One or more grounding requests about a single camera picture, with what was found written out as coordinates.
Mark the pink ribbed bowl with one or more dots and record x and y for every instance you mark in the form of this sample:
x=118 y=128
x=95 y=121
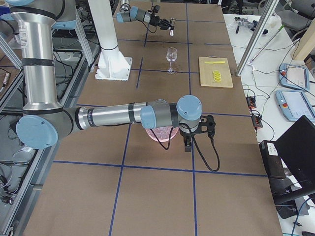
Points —
x=173 y=133

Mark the orange relay board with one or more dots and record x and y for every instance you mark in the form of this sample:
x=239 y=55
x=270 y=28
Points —
x=251 y=102
x=256 y=120

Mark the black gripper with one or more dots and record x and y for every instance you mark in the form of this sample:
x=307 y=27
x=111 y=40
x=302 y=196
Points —
x=156 y=21
x=186 y=135

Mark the teach pendant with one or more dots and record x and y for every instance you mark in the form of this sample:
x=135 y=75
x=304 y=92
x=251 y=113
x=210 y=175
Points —
x=294 y=77
x=294 y=104

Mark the teach pendant far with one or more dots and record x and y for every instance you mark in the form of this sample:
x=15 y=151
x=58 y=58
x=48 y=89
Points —
x=294 y=77

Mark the orange relay board far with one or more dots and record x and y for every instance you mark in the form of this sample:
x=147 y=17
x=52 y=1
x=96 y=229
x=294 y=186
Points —
x=251 y=102

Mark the black box with label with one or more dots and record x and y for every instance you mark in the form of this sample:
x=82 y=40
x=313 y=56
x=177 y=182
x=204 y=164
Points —
x=272 y=162

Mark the clear wine glass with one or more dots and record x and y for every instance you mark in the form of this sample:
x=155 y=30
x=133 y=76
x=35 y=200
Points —
x=171 y=57

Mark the clear ice cube pile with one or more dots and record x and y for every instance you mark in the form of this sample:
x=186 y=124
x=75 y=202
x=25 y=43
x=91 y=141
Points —
x=161 y=133

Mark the yellow plastic knife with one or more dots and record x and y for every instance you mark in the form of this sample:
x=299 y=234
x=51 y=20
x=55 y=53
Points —
x=215 y=62

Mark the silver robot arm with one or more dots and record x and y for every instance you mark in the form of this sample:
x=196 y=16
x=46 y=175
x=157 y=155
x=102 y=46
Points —
x=45 y=120
x=149 y=16

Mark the teach pendant near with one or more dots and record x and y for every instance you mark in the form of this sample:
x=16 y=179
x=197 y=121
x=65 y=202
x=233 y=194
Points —
x=294 y=104

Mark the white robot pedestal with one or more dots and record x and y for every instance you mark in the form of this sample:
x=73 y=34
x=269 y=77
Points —
x=112 y=64

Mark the steel cocktail jigger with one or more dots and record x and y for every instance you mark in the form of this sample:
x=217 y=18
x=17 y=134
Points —
x=172 y=26

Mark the aluminium profile post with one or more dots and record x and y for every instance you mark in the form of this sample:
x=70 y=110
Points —
x=264 y=18

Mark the orange relay board near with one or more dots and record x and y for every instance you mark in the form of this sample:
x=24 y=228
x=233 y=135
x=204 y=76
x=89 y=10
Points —
x=256 y=120

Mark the bamboo cutting board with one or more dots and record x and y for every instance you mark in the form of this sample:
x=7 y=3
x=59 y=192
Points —
x=206 y=73

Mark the black laptop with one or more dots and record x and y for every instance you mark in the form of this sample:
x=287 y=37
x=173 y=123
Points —
x=296 y=147

